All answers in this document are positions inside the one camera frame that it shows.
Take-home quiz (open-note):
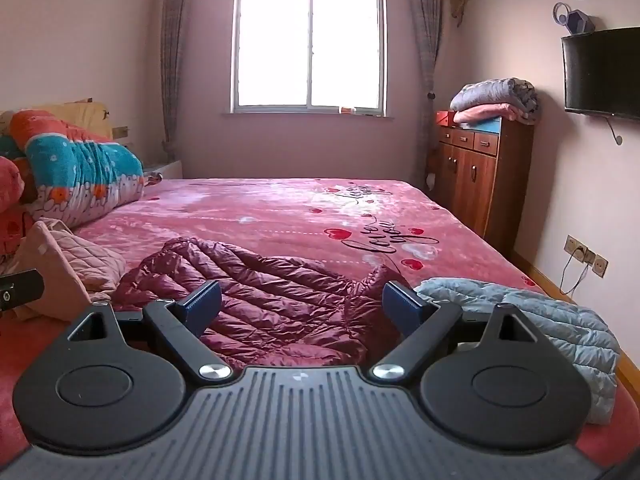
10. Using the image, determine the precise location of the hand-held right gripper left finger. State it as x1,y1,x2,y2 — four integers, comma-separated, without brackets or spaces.
66,280,235,386

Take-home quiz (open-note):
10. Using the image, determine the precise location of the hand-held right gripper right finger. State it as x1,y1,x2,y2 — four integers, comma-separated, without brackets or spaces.
369,280,540,386

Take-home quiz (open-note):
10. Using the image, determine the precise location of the black wall television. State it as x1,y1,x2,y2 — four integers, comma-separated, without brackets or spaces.
561,26,640,121

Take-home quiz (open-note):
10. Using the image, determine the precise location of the red plush pillow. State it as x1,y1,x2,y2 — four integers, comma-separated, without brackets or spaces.
0,156,36,261

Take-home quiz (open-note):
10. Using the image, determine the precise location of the grey folded blanket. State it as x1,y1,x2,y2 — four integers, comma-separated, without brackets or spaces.
450,78,541,123

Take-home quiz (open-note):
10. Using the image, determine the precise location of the grey checked curtain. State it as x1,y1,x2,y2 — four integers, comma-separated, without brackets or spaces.
159,0,188,163
407,0,446,191

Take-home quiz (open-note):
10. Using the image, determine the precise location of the light blue down jacket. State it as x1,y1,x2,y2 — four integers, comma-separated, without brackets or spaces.
415,277,622,426

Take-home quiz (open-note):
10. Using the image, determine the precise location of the blue hexagon wall shelf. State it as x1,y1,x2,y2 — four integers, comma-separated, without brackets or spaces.
565,10,597,35

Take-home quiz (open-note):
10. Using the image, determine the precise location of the window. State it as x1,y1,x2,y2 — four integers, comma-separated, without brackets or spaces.
231,0,388,115

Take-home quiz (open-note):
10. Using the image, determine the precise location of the bed with pink printed blanket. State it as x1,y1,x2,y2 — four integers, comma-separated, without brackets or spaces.
0,177,633,466

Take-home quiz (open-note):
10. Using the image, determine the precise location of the maroon down jacket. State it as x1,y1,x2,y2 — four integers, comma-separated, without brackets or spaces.
111,236,418,368

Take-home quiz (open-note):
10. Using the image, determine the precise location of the black power cable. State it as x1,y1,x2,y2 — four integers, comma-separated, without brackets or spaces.
559,247,591,296

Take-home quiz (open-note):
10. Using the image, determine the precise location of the colourful floral quilt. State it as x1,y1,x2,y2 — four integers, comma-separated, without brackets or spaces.
0,109,146,228

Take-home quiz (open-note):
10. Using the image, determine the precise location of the yellow pillow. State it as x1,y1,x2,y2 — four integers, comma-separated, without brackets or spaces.
30,101,115,141

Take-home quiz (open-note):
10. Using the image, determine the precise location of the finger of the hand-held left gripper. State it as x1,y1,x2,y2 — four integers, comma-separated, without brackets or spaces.
0,269,45,316

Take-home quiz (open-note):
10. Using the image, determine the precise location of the pink folded blanket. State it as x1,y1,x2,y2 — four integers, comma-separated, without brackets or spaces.
452,102,521,125

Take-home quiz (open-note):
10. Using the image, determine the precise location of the brown wooden cabinet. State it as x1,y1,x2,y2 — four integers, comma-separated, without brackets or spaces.
434,110,536,256

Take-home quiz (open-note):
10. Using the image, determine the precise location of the pink quilted jacket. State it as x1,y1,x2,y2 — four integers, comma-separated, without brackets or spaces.
5,217,128,322

